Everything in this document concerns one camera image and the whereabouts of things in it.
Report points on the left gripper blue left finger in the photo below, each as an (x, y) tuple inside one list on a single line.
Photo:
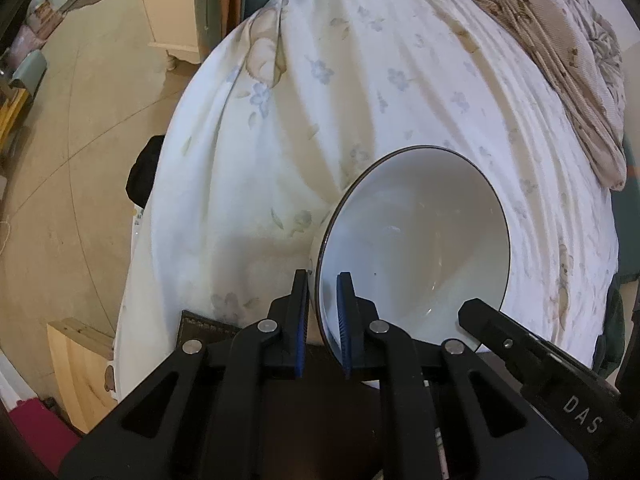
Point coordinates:
[(197, 415)]

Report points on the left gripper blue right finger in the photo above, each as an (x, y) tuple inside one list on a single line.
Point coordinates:
[(444, 412)]

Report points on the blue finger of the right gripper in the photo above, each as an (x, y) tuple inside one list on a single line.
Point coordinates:
[(520, 350)]

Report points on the white bowl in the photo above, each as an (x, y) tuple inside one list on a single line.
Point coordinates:
[(420, 232)]

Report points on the dark green cloth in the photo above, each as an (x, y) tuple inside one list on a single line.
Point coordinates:
[(610, 346)]

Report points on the beige patterned duvet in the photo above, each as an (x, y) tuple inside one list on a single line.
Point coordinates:
[(577, 50)]

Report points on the white floral bed sheet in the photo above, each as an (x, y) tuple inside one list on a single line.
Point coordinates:
[(290, 109)]

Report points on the wooden bedside cabinet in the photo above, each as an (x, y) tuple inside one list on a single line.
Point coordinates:
[(173, 28)]

